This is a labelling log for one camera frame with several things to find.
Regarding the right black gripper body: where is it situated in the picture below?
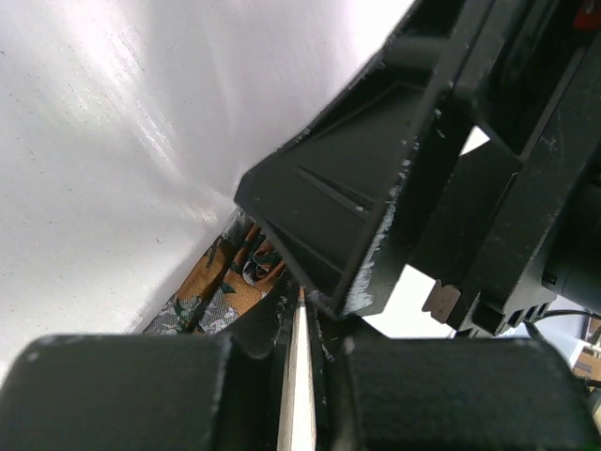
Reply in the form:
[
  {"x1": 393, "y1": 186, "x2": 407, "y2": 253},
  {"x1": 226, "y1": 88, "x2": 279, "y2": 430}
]
[{"x1": 361, "y1": 1, "x2": 600, "y2": 336}]

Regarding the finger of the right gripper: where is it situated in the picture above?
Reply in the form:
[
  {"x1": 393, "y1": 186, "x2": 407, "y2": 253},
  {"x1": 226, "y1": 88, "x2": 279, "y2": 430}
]
[{"x1": 236, "y1": 79, "x2": 444, "y2": 318}]

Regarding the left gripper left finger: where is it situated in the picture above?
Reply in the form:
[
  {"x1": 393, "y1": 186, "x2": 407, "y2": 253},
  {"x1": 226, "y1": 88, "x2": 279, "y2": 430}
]
[{"x1": 1, "y1": 279, "x2": 298, "y2": 450}]

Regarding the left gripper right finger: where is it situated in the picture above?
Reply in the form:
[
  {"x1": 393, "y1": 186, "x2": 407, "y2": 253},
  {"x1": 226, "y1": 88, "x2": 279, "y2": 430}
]
[{"x1": 302, "y1": 290, "x2": 600, "y2": 450}]

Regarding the brown grey floral tie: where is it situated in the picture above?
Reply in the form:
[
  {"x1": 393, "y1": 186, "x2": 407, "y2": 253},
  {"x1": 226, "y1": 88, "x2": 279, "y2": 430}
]
[{"x1": 144, "y1": 209, "x2": 286, "y2": 335}]

